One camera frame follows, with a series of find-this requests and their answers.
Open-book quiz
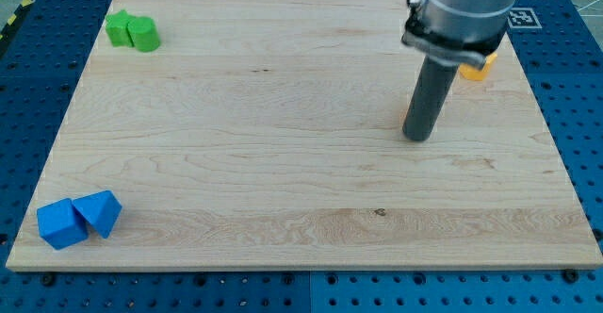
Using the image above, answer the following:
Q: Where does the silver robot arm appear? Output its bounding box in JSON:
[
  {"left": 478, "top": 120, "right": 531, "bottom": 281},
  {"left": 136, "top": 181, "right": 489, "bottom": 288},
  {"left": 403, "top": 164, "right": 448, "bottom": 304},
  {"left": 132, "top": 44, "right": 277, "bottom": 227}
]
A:
[{"left": 401, "top": 0, "right": 515, "bottom": 70}]

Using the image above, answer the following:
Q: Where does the yellow hexagon block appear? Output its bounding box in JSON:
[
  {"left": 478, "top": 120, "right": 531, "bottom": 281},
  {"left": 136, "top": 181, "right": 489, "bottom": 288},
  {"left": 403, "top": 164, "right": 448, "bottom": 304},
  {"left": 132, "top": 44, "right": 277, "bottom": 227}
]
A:
[{"left": 459, "top": 52, "right": 498, "bottom": 81}]

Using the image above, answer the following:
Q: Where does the wooden board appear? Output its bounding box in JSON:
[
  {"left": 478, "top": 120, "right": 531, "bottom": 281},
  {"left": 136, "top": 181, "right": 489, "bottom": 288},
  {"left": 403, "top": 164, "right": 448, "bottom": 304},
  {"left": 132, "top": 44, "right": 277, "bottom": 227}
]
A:
[{"left": 7, "top": 0, "right": 602, "bottom": 272}]

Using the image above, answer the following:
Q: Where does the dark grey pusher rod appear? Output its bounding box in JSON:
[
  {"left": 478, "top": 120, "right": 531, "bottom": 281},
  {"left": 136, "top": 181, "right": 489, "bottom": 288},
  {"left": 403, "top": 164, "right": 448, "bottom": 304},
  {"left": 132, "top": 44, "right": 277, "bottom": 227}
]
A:
[{"left": 402, "top": 57, "right": 458, "bottom": 141}]

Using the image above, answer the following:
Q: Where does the green cylinder block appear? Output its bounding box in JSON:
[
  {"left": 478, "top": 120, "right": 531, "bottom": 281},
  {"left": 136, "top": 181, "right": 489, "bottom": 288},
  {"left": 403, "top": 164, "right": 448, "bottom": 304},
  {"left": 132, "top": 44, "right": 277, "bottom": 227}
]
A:
[{"left": 127, "top": 16, "right": 161, "bottom": 52}]

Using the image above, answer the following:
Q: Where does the blue triangular block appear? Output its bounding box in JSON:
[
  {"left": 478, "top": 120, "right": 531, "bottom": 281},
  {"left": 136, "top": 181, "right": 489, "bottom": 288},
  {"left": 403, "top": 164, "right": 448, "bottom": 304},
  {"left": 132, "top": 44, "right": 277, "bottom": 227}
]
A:
[{"left": 73, "top": 190, "right": 122, "bottom": 239}]

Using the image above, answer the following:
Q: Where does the green star block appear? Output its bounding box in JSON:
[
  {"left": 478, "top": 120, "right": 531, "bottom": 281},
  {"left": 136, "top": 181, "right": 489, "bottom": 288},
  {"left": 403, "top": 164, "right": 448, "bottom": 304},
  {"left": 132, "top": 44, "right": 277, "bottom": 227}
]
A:
[{"left": 105, "top": 9, "right": 135, "bottom": 47}]

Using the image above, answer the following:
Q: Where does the fiducial marker tag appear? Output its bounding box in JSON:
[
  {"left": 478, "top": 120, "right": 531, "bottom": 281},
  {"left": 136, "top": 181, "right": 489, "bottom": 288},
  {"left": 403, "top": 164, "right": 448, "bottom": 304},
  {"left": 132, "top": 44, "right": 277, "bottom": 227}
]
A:
[{"left": 507, "top": 8, "right": 542, "bottom": 29}]

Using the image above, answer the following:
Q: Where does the blue cube block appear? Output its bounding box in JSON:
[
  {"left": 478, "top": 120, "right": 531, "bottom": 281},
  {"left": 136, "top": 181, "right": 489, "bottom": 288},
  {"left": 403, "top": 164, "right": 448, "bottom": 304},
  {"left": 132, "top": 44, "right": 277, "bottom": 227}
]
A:
[{"left": 36, "top": 198, "right": 89, "bottom": 250}]

